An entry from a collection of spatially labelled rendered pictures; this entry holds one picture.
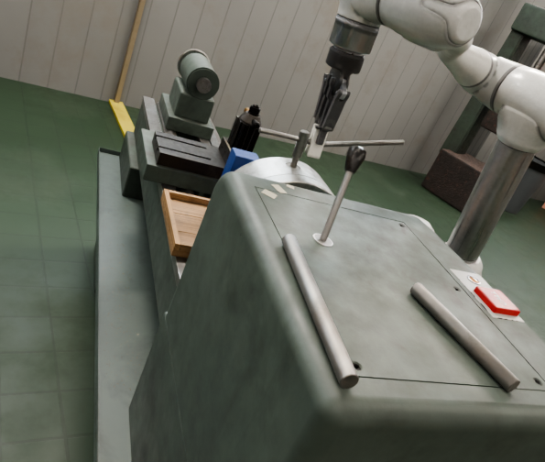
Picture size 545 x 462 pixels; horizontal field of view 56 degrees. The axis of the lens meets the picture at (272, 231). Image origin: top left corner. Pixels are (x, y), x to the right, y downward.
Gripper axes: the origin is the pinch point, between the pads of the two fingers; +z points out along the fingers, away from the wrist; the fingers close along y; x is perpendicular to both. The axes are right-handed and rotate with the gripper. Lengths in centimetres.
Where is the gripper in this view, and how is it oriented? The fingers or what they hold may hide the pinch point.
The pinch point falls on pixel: (316, 141)
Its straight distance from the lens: 117.0
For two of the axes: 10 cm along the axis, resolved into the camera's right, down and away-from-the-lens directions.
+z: -2.8, 8.4, 4.7
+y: -1.5, -5.3, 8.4
